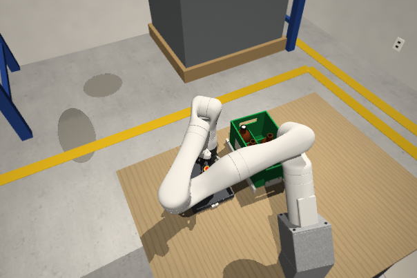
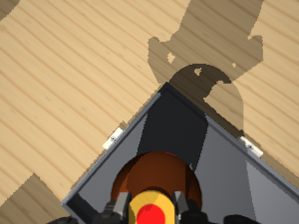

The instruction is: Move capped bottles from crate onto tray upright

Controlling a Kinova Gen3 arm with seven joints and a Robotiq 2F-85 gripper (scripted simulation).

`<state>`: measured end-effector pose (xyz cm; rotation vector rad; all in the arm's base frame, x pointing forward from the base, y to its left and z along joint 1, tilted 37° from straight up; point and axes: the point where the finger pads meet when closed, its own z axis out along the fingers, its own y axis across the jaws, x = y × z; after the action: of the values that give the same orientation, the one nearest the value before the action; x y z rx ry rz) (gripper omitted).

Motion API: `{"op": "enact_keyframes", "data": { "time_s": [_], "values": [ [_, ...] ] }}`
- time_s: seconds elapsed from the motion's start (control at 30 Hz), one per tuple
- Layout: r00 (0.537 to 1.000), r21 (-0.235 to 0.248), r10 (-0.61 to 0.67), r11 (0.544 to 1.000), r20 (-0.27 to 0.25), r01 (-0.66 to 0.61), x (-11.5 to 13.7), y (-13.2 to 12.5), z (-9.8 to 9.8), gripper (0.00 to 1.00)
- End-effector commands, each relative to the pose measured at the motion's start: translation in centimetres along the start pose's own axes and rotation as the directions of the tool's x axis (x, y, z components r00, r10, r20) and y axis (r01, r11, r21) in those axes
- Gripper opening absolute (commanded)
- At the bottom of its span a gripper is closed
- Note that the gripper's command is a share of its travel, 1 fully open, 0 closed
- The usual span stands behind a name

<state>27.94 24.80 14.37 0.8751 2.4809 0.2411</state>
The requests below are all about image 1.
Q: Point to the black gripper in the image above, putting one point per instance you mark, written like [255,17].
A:
[210,161]

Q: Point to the green divided crate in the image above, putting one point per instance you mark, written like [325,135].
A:
[258,130]

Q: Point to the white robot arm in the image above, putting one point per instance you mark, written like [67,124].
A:
[177,193]

